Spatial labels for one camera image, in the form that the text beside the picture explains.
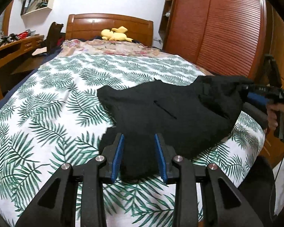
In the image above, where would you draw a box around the wooden desk cabinet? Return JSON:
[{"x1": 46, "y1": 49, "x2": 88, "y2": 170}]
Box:
[{"x1": 0, "y1": 35, "x2": 44, "y2": 100}]

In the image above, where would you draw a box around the black coat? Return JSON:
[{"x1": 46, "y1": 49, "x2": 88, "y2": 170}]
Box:
[{"x1": 97, "y1": 75, "x2": 251, "y2": 181}]

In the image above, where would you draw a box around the red basket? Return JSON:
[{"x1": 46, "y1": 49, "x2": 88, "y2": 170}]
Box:
[{"x1": 17, "y1": 31, "x2": 30, "y2": 40}]

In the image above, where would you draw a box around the palm leaf print bedsheet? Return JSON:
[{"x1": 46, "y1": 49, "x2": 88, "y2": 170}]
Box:
[{"x1": 0, "y1": 53, "x2": 265, "y2": 226}]

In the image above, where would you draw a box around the wooden headboard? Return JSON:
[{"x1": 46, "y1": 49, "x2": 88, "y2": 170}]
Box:
[{"x1": 65, "y1": 13, "x2": 153, "y2": 47}]

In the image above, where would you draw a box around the yellow plush toy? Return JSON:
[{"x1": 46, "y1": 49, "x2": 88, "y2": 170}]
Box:
[{"x1": 100, "y1": 26, "x2": 133, "y2": 43}]

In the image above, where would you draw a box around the right hand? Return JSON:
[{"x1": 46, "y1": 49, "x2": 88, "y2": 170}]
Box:
[{"x1": 266, "y1": 102, "x2": 284, "y2": 144}]

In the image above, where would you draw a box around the wooden louvered wardrobe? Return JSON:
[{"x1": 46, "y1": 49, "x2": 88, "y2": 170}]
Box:
[{"x1": 159, "y1": 0, "x2": 271, "y2": 79}]

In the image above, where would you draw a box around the floral quilt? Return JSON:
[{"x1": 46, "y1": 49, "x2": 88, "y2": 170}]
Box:
[{"x1": 58, "y1": 39, "x2": 171, "y2": 58}]

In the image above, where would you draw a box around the dark wooden chair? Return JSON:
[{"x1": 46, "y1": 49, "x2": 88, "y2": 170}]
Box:
[{"x1": 40, "y1": 22, "x2": 63, "y2": 54}]

